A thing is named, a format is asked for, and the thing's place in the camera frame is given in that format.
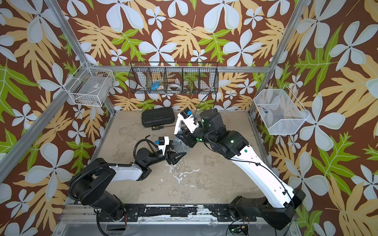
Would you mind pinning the white wire wall basket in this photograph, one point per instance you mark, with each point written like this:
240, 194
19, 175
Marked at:
90, 85

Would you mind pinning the black wire wall basket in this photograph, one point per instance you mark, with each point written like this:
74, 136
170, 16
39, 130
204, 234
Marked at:
194, 78

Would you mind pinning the white mesh wall basket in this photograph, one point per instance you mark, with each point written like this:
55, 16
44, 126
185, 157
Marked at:
281, 111

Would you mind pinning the black plastic tool case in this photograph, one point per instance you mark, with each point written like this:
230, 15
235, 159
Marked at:
160, 116

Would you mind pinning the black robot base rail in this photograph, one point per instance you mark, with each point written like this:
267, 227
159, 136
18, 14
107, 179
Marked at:
220, 212

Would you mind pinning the blue tape roll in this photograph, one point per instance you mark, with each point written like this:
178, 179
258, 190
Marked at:
155, 85

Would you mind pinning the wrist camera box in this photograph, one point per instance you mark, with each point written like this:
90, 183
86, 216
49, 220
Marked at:
189, 120
163, 143

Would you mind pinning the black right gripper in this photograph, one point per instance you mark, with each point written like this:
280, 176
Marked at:
189, 138

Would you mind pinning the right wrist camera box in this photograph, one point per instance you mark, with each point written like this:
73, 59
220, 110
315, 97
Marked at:
189, 120

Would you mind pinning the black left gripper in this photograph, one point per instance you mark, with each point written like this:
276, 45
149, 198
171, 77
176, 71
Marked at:
169, 157

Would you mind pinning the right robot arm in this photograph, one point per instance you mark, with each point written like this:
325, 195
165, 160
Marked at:
280, 201

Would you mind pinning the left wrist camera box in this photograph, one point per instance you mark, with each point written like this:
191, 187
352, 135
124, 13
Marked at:
163, 143

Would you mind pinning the black yellow screwdriver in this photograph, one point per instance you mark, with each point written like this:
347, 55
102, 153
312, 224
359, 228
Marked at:
158, 127

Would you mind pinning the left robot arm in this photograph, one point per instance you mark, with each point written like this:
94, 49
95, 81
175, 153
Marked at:
90, 184

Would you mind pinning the white tape roll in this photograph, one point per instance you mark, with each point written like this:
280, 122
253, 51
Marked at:
174, 87

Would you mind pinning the clear blue spray bottle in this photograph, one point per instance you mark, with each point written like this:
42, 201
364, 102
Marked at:
179, 146

